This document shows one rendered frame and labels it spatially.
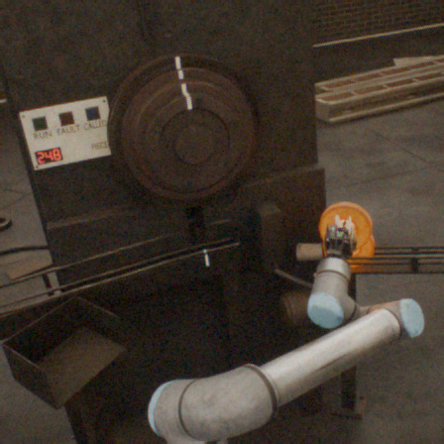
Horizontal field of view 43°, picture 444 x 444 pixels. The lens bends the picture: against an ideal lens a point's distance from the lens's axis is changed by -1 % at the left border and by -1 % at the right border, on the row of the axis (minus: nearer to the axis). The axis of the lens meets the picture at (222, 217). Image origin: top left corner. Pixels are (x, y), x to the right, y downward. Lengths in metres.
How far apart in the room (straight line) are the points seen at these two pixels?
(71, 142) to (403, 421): 1.52
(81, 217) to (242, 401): 1.03
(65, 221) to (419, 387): 1.47
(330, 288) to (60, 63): 1.01
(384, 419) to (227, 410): 1.27
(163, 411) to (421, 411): 1.34
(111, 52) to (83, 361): 0.91
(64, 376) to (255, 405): 0.77
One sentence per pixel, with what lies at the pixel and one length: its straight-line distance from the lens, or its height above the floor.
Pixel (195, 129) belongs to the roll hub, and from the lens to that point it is 1.63.
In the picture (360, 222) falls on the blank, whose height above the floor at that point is 0.85.
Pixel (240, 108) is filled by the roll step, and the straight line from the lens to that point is 1.73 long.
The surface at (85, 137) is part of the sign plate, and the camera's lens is 1.83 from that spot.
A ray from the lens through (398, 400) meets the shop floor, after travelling 2.36.
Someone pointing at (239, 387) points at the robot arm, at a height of 0.92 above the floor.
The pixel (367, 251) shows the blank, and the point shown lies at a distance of 1.88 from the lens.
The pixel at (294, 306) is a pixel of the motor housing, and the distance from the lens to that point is 1.94.
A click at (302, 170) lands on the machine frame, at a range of 2.02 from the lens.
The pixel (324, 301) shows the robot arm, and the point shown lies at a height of 0.81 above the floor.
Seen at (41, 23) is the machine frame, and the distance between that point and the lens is 1.78.
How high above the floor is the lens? 1.66
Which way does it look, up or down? 27 degrees down
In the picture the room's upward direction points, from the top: 7 degrees counter-clockwise
